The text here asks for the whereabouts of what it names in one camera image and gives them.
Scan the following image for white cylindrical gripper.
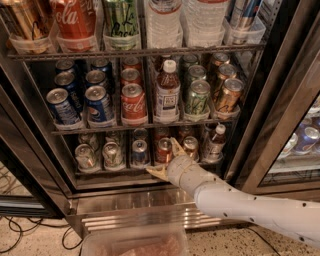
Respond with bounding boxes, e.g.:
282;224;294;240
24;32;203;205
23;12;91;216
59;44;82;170
146;137;218;196

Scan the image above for red coke can bottom shelf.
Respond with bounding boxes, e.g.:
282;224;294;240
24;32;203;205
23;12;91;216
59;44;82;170
156;137;172;164

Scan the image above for red coke can shelf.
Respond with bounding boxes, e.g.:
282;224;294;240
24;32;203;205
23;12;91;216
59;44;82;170
49;0;96;52
156;137;172;164
121;83;146;120

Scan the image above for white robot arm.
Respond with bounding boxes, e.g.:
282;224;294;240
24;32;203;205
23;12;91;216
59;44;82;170
146;138;320;248

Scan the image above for orange can bottom shelf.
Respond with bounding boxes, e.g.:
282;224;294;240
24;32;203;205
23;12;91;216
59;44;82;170
182;136;199;161

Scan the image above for blue silver can bottom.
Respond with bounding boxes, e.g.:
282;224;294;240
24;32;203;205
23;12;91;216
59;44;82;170
132;140;148;165

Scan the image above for small tea bottle bottom shelf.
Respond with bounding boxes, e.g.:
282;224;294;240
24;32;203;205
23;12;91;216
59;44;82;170
202;124;226;162

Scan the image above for green can middle shelf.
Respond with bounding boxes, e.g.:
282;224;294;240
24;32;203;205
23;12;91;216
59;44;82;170
185;80;210;115

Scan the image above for red coke can middle shelf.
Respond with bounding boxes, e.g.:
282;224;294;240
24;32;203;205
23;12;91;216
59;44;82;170
121;83;146;120

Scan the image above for brown tea bottle middle shelf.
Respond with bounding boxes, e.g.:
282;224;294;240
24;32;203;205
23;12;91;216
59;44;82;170
155;60;180;117

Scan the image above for steel fridge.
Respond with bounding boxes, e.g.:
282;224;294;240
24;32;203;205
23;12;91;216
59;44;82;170
0;0;320;238

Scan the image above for gold can middle shelf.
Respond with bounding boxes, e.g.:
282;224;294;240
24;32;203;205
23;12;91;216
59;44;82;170
214;78;244;113

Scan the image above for gold can shelf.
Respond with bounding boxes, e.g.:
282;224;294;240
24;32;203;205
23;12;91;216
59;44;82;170
0;0;53;54
214;78;244;113

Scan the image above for silver can bottom far left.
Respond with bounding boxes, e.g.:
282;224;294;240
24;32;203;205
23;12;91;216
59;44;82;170
75;144;97;170

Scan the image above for front right Pepsi can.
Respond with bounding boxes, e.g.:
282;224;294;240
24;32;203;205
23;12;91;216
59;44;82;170
85;86;114;122

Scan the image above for second row green can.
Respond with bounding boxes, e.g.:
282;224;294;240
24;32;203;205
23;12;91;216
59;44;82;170
186;65;207;83

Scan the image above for second row coke can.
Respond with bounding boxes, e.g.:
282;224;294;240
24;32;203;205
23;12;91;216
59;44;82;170
120;68;142;86

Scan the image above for second row gold can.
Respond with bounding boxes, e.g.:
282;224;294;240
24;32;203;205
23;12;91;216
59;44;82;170
216;64;237;81

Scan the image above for glass fridge door right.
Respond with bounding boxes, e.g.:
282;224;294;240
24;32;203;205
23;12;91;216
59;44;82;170
225;0;320;201

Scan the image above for second row right Pepsi can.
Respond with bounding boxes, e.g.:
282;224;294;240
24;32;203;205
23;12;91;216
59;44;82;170
85;70;108;89

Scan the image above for second row pepsi can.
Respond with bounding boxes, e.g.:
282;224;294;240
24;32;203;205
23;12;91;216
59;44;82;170
85;70;108;89
54;72;84;112

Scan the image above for front left Pepsi can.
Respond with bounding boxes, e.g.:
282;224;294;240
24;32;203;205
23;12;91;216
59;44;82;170
46;88;80;125

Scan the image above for second row left Pepsi can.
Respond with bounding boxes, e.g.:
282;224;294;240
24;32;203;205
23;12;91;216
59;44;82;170
54;72;84;112

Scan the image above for green LaCroix can top shelf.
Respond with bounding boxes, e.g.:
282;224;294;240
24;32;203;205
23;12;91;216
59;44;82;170
102;0;139;50

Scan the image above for blue can behind door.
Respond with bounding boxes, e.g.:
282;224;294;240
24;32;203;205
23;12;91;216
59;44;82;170
293;126;320;155

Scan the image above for silver blue can top shelf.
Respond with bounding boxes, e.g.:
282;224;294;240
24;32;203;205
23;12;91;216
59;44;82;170
229;0;262;45

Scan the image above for red coke can top shelf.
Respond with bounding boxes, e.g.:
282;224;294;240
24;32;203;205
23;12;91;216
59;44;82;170
49;0;96;52

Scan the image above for gold can top shelf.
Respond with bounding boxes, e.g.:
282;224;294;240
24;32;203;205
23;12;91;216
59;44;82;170
0;0;53;54

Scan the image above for clear plastic bin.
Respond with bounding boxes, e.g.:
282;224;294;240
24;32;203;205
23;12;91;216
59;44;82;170
81;224;189;256

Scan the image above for clear water bottle right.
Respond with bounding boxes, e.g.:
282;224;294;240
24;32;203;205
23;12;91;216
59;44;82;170
181;0;229;48

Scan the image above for clear water bottle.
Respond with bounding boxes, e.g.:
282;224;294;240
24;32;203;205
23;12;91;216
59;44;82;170
181;0;229;48
145;0;183;49

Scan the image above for clear water bottle left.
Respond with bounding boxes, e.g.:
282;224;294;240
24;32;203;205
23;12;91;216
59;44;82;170
145;0;183;49

